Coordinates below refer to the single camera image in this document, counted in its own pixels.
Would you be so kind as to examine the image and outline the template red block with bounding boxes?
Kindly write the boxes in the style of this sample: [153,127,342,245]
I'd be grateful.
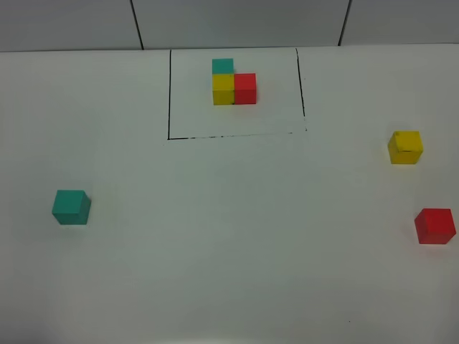
[234,73,257,105]

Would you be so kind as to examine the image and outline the template yellow block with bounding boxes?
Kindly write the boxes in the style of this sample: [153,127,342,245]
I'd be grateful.
[212,74,235,105]

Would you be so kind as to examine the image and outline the template teal block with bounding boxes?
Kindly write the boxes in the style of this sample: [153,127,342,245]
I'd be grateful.
[212,58,235,75]

